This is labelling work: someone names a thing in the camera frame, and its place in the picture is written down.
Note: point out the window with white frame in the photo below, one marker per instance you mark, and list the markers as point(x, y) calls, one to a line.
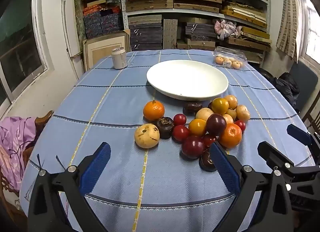
point(17, 34)
point(312, 26)

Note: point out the blue chair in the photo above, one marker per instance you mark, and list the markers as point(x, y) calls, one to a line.
point(303, 76)

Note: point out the cream picture frame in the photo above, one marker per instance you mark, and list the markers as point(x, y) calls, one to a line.
point(105, 49)

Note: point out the beige checked curtain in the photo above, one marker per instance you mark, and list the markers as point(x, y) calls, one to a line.
point(287, 21)

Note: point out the orange mandarin with leaf stub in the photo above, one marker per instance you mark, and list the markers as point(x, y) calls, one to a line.
point(154, 109)

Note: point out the clear plastic clamshell box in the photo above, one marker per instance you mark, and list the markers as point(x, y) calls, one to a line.
point(230, 54)

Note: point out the green marbled board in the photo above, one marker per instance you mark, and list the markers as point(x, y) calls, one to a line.
point(80, 21)

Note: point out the silver drink can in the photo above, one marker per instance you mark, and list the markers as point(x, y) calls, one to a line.
point(119, 58)

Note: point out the white metal shelving unit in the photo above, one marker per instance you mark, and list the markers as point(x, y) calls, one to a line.
point(121, 1)

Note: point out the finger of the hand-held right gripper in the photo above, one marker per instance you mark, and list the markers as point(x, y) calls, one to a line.
point(272, 154)
point(298, 134)

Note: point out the carved wooden chair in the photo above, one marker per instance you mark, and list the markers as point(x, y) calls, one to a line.
point(43, 118)

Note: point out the yellow tomato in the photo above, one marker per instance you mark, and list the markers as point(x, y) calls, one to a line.
point(197, 127)
point(220, 105)

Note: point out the stack of blue patterned boxes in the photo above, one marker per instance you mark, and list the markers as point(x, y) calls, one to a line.
point(102, 23)

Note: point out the white oval plate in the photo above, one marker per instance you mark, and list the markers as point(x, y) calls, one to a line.
point(187, 76)

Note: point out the large beige round fruit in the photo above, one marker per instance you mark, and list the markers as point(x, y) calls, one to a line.
point(203, 113)

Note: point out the plain wooden chair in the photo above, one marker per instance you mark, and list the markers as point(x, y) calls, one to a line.
point(311, 119)

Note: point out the pack of small peach-coloured fruits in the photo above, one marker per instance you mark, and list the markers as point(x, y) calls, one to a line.
point(220, 60)

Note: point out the blue checked tablecloth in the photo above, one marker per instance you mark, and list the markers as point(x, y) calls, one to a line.
point(112, 111)

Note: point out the grey patterned upright box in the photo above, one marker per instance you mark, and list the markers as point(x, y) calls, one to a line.
point(170, 34)

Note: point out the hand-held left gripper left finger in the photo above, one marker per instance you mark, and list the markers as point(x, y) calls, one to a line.
point(96, 168)

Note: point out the white leaning panel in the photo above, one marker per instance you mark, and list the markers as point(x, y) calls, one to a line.
point(67, 29)

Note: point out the purple cloth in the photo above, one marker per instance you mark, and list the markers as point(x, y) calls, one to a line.
point(15, 141)

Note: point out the dark jacket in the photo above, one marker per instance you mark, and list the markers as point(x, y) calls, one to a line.
point(285, 84)

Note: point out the stack of dark grey boxes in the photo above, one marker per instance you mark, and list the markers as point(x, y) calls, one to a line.
point(145, 34)
point(200, 31)

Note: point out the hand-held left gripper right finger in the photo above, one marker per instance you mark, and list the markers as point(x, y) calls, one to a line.
point(223, 168)

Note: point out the pink plastic bag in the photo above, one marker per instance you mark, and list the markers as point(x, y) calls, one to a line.
point(226, 29)

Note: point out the small beige round fruit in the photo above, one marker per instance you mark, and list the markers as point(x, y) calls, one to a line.
point(231, 113)

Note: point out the dark red plum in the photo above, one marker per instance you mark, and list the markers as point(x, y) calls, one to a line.
point(216, 124)
point(193, 146)

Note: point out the beige fruit with brown marks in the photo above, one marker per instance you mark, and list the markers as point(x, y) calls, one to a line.
point(147, 135)

